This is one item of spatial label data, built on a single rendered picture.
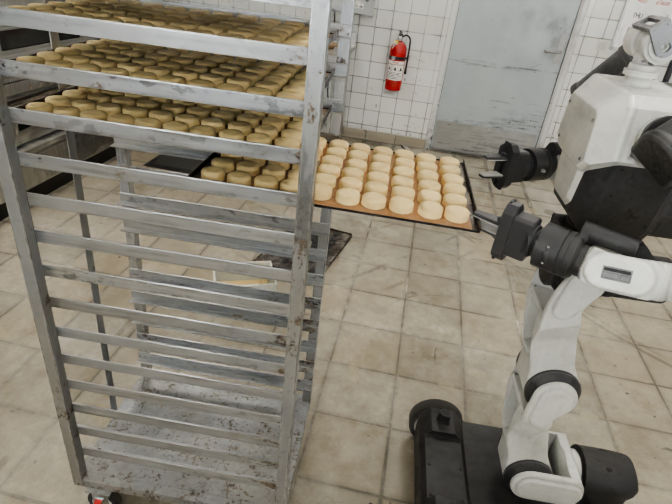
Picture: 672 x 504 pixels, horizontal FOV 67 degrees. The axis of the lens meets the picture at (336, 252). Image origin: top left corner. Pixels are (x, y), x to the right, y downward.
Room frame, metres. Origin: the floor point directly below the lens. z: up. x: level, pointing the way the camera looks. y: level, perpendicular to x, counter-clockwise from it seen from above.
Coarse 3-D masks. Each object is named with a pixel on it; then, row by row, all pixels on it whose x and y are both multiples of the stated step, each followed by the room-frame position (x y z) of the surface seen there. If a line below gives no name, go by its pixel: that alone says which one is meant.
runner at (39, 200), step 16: (64, 208) 0.95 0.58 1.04; (80, 208) 0.94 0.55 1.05; (96, 208) 0.94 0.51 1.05; (112, 208) 0.94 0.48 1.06; (128, 208) 0.94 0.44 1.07; (160, 224) 0.93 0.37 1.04; (176, 224) 0.93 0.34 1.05; (192, 224) 0.93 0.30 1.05; (208, 224) 0.93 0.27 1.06; (224, 224) 0.92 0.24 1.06; (256, 240) 0.92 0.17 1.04; (272, 240) 0.92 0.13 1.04; (288, 240) 0.91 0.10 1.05
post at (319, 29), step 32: (320, 0) 0.88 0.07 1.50; (320, 32) 0.88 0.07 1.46; (320, 64) 0.88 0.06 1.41; (320, 96) 0.88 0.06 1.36; (320, 128) 0.91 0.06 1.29; (288, 320) 0.88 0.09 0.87; (288, 352) 0.88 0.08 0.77; (288, 384) 0.88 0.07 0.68; (288, 416) 0.88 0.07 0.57; (288, 448) 0.88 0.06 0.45
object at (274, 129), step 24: (48, 96) 1.07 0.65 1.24; (72, 96) 1.10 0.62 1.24; (96, 96) 1.11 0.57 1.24; (120, 96) 1.14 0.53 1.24; (144, 96) 1.17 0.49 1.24; (120, 120) 0.97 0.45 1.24; (144, 120) 0.99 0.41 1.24; (168, 120) 1.04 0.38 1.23; (192, 120) 1.03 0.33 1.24; (216, 120) 1.04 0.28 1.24; (240, 120) 1.08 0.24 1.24; (264, 120) 1.09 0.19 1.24; (288, 120) 1.15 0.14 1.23; (288, 144) 0.95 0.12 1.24
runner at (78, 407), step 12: (84, 408) 0.95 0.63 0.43; (96, 408) 0.95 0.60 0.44; (108, 408) 0.97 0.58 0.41; (132, 420) 0.94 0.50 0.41; (144, 420) 0.94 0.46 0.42; (156, 420) 0.94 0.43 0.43; (168, 420) 0.93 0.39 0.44; (192, 432) 0.93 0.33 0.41; (204, 432) 0.93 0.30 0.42; (216, 432) 0.92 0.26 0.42; (228, 432) 0.92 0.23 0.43; (240, 432) 0.95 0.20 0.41; (264, 444) 0.92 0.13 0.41; (276, 444) 0.91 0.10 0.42
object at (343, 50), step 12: (348, 0) 1.33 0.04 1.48; (348, 12) 1.33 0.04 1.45; (348, 24) 1.33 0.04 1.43; (348, 48) 1.33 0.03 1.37; (336, 60) 1.33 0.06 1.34; (348, 60) 1.34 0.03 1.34; (336, 84) 1.33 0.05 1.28; (336, 96) 1.33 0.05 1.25; (336, 120) 1.33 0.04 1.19; (336, 132) 1.33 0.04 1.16; (324, 216) 1.33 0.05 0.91; (324, 240) 1.33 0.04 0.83; (324, 264) 1.33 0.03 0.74; (324, 276) 1.35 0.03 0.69; (312, 312) 1.33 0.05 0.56; (312, 336) 1.33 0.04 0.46; (312, 360) 1.33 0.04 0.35
